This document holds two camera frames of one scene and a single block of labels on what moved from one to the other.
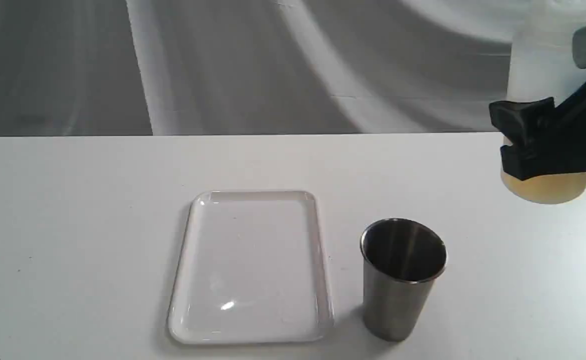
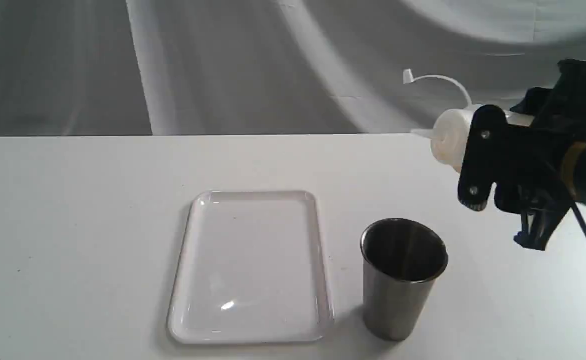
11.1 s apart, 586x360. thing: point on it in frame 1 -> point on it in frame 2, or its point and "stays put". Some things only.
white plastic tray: (252, 270) stays put
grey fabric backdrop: (225, 67) stays put
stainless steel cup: (400, 259) stays put
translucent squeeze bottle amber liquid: (540, 65) -> (449, 134)
